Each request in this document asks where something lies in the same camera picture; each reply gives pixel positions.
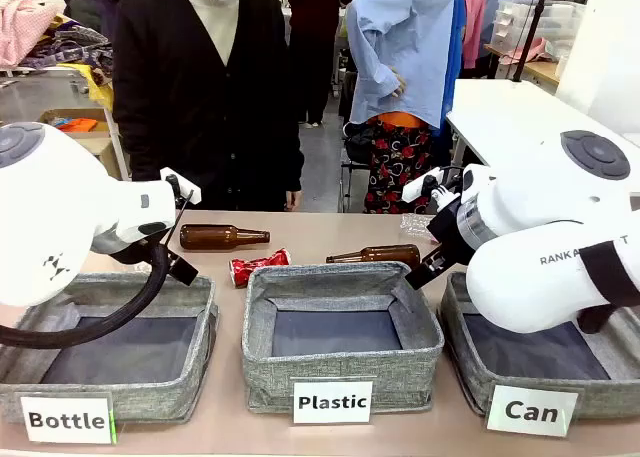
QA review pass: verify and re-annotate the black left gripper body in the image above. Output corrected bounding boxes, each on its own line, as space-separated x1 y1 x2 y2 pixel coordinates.
92 234 170 267

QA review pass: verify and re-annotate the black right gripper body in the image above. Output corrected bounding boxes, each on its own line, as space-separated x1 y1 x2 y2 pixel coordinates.
424 196 476 267

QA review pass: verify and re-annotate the crushed clear plastic bottle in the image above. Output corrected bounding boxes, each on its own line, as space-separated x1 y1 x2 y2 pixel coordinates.
398 212 439 241

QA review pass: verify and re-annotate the brown glass bottle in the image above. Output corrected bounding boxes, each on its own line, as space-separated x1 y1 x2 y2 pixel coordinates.
325 244 422 271
178 223 272 252

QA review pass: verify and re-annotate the person's right forearm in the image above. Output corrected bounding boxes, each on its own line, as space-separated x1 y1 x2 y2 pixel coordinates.
112 101 137 182

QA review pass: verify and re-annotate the person's left forearm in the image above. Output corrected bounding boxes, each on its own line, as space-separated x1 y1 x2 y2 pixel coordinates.
277 121 305 193

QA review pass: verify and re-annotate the crushed red can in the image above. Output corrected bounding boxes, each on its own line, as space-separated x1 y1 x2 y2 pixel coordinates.
228 248 292 289

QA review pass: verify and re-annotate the grey fabric basket labelled Can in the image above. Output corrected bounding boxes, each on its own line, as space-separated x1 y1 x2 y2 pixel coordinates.
437 270 640 421

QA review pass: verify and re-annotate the grey fabric basket labelled Plastic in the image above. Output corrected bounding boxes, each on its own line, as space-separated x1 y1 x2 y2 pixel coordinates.
241 261 445 414

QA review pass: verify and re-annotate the grey fabric basket labelled Bottle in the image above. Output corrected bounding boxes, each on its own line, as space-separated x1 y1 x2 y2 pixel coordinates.
0 271 220 425

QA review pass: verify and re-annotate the white Can label card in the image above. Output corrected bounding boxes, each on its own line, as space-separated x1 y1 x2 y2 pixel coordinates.
485 384 581 438

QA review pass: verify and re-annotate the blue shirt person's hand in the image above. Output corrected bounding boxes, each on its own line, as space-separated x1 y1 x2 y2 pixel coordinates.
385 66 408 99

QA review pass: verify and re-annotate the cardboard box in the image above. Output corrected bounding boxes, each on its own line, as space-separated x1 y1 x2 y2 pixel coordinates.
38 107 125 181

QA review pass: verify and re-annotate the black chair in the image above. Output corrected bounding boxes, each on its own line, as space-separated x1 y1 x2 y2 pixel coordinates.
339 119 377 213

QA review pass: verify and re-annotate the white side table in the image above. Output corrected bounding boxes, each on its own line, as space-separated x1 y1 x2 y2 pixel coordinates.
444 79 640 198

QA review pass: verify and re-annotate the orange cloth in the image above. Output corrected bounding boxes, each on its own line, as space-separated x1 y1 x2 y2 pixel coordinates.
53 117 99 134

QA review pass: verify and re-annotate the white Plastic label card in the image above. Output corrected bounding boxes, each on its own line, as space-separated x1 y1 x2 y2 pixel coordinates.
292 380 374 425

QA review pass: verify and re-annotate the person in black cardigan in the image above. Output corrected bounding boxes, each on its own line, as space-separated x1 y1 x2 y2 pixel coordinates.
112 0 305 212

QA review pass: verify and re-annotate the yellow cloth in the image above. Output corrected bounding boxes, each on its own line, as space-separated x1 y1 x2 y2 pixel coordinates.
59 62 116 111

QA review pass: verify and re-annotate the white Bottle label card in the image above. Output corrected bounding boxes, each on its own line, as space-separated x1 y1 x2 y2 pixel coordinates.
14 391 117 446

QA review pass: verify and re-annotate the wooden desk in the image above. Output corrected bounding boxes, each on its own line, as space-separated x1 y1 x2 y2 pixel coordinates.
483 44 561 94

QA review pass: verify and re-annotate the person in blue shirt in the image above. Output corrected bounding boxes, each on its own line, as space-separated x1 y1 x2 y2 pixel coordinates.
343 0 467 216

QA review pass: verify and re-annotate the pink hanging garment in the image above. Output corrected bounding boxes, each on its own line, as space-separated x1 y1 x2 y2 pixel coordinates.
459 0 489 71

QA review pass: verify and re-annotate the purple patterned fabric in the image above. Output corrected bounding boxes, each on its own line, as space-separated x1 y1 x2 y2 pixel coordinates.
19 26 114 71

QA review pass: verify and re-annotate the black pole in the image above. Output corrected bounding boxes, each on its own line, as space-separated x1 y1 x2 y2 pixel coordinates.
512 0 554 83

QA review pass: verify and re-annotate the person in dark clothes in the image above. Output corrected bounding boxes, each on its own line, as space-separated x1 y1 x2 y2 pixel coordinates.
285 0 362 129

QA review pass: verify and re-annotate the clear plastic storage box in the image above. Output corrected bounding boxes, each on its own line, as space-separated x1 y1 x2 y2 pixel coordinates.
489 0 587 61

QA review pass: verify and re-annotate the pink checked cloth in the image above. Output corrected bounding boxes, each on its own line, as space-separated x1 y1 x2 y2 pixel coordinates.
0 0 67 71

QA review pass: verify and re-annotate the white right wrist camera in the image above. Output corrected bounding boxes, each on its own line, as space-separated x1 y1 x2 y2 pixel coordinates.
401 166 464 213

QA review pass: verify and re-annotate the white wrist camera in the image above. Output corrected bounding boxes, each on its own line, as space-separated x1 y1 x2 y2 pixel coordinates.
401 166 464 213
159 166 202 204

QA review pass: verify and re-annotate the black corrugated cable hose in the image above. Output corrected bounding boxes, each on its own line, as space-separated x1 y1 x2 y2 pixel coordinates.
0 190 195 349

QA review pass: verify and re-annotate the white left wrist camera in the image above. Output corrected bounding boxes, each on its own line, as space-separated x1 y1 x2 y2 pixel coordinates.
159 166 202 204

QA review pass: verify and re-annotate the white table leg frame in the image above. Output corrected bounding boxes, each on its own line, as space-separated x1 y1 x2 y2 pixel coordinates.
102 104 132 181

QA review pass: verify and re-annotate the black cable strap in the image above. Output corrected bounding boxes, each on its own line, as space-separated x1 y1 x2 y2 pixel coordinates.
577 239 640 335

